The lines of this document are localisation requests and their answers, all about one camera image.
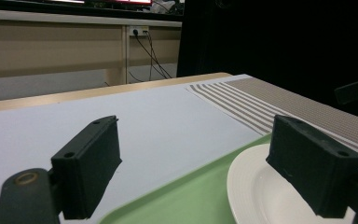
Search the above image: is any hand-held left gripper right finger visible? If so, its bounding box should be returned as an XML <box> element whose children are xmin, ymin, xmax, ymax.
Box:
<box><xmin>265</xmin><ymin>114</ymin><xmax>358</xmax><ymax>218</ymax></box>

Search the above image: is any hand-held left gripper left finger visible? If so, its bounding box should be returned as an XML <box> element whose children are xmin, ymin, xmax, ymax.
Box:
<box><xmin>50</xmin><ymin>115</ymin><xmax>123</xmax><ymax>220</ymax></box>

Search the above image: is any white round plate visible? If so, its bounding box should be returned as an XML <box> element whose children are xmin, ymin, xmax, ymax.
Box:
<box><xmin>226</xmin><ymin>143</ymin><xmax>357</xmax><ymax>224</ymax></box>

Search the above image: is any green placemat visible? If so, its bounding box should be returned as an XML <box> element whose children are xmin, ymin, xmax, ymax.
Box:
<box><xmin>98</xmin><ymin>133</ymin><xmax>358</xmax><ymax>224</ymax></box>

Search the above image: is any striped grey placemat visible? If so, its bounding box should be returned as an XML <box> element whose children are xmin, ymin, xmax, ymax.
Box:
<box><xmin>186</xmin><ymin>77</ymin><xmax>358</xmax><ymax>168</ymax></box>

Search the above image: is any black curtain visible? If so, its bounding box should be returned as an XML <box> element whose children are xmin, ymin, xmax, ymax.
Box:
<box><xmin>176</xmin><ymin>0</ymin><xmax>358</xmax><ymax>120</ymax></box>

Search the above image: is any beige wooden desk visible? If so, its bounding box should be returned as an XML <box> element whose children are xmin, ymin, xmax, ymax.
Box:
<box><xmin>0</xmin><ymin>8</ymin><xmax>183</xmax><ymax>85</ymax></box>

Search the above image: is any computer monitor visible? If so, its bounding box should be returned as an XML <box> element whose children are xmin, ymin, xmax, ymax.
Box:
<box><xmin>43</xmin><ymin>0</ymin><xmax>154</xmax><ymax>7</ymax></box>

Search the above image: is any white crumpled bundle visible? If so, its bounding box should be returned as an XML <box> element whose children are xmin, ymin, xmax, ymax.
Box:
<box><xmin>151</xmin><ymin>0</ymin><xmax>178</xmax><ymax>14</ymax></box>

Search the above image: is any black hanging cable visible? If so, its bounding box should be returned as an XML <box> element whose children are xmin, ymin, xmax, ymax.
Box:
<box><xmin>133</xmin><ymin>29</ymin><xmax>173</xmax><ymax>79</ymax></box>
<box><xmin>128</xmin><ymin>30</ymin><xmax>169</xmax><ymax>83</ymax></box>

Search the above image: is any white wall outlet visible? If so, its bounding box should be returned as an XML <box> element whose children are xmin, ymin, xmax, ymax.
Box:
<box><xmin>129</xmin><ymin>25</ymin><xmax>150</xmax><ymax>37</ymax></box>

